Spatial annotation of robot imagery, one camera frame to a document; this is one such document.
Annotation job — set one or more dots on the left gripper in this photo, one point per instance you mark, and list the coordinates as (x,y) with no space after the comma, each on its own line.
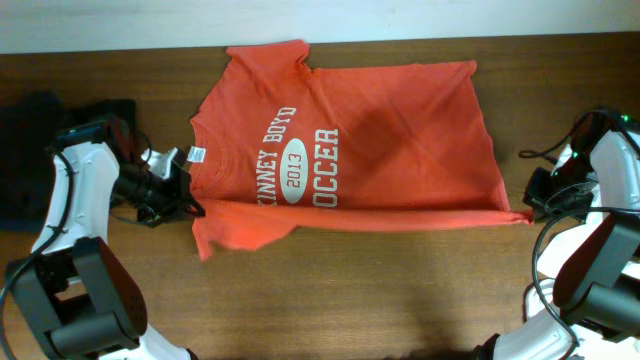
(179,192)

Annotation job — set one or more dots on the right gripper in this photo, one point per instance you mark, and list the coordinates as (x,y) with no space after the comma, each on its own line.
(538,190)

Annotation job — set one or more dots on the red printed t-shirt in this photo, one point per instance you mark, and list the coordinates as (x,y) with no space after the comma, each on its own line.
(281,145)

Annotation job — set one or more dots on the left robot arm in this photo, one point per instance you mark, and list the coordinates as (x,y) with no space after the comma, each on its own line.
(75,295)

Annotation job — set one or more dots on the folded dark navy garment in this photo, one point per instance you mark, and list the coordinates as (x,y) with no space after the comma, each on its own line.
(28,127)

